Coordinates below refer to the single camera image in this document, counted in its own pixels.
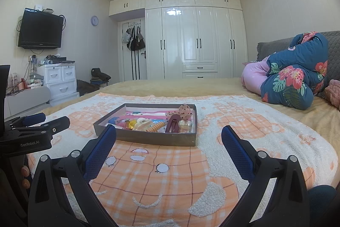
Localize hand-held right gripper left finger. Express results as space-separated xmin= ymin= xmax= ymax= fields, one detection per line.
xmin=28 ymin=124 xmax=117 ymax=227

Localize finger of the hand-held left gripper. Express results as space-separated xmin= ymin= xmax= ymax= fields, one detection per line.
xmin=5 ymin=116 xmax=71 ymax=140
xmin=4 ymin=113 xmax=46 ymax=128

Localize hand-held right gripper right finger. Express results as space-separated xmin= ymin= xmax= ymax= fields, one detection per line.
xmin=221 ymin=125 xmax=311 ymax=227

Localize pink hair clip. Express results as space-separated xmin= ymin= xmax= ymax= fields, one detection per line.
xmin=117 ymin=115 xmax=130 ymax=128

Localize brown cardboard box tray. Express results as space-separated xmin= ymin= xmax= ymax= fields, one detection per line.
xmin=93 ymin=103 xmax=198 ymax=147

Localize cream claw hair clip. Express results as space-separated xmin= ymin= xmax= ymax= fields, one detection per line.
xmin=133 ymin=117 xmax=153 ymax=131

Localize clear pearl claw clip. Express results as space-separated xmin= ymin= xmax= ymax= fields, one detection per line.
xmin=178 ymin=120 xmax=194 ymax=133

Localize orange spiral hair tie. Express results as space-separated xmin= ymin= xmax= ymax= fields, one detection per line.
xmin=146 ymin=122 xmax=166 ymax=133

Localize maroon snap hair clip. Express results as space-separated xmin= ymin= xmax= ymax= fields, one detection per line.
xmin=165 ymin=114 xmax=181 ymax=133

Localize white drawer cabinet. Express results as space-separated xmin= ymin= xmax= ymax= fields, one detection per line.
xmin=37 ymin=61 xmax=80 ymax=106

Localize pink printed sheet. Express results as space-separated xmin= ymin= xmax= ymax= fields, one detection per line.
xmin=125 ymin=109 xmax=178 ymax=121

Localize orange plaid blanket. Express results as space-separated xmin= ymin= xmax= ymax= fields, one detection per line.
xmin=27 ymin=93 xmax=338 ymax=227

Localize pile of dark clothes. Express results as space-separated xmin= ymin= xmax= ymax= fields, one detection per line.
xmin=90 ymin=67 xmax=111 ymax=84

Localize pink pillow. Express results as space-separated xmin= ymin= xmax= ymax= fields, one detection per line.
xmin=241 ymin=55 xmax=274 ymax=94

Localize beige bedspread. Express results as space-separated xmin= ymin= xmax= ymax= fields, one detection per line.
xmin=40 ymin=77 xmax=340 ymax=190

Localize white door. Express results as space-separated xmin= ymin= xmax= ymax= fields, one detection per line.
xmin=118 ymin=18 xmax=148 ymax=82

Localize floral blue quilt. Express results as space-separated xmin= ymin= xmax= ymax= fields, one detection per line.
xmin=260 ymin=31 xmax=329 ymax=110

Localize dark teal cloth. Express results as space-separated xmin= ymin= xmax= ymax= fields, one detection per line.
xmin=308 ymin=185 xmax=338 ymax=227

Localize pink fuzzy cloth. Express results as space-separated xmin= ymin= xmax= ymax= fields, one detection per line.
xmin=325 ymin=79 xmax=340 ymax=110

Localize hanging bags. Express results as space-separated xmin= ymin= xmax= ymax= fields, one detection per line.
xmin=122 ymin=25 xmax=146 ymax=51

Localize white wardrobe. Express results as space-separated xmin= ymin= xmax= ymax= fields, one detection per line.
xmin=109 ymin=0 xmax=249 ymax=80

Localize black wall television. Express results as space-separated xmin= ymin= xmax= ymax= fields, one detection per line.
xmin=18 ymin=7 xmax=65 ymax=50

